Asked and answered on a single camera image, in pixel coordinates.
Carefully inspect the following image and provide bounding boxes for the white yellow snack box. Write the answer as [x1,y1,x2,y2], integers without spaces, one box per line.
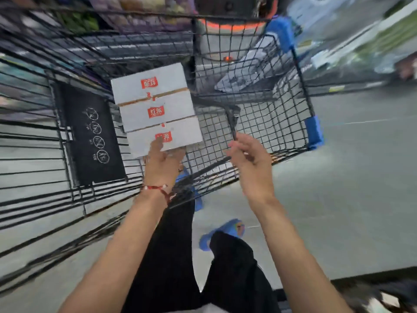
[126,116,204,159]
[110,63,189,107]
[118,89,196,133]

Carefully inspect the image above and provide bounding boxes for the purple pink printed package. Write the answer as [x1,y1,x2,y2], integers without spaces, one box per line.
[86,0,198,33]

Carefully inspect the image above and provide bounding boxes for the green blue printed package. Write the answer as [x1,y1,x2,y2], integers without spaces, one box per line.
[53,9,100,35]

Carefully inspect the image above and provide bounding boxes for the person's right hand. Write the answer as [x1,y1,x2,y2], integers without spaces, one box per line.
[225,132,278,210]

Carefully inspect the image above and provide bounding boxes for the orange rimmed bucket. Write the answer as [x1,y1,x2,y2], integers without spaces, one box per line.
[195,0,281,62]

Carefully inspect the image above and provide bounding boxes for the person's left forearm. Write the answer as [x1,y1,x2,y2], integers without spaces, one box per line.
[57,189,172,313]

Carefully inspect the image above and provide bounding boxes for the blue rubber slipper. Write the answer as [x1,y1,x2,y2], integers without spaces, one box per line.
[199,219,245,252]
[175,167,204,212]

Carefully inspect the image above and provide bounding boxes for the black trousers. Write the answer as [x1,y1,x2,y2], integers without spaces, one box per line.
[122,189,282,313]

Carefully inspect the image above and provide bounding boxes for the person's right forearm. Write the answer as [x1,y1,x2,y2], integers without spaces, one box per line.
[249,195,354,313]

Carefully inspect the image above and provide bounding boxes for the person's left hand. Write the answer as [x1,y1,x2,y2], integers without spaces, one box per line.
[143,137,187,193]

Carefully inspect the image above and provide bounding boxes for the light blue flat mop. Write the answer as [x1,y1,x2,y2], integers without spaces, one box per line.
[213,32,281,94]

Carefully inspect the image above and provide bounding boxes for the red string bracelet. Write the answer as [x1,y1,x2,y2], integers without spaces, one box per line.
[140,184,176,204]

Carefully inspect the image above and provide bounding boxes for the black wire shopping cart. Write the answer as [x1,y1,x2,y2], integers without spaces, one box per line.
[0,3,325,297]

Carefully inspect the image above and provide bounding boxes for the grey shirt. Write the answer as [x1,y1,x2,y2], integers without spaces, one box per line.
[164,303,230,313]

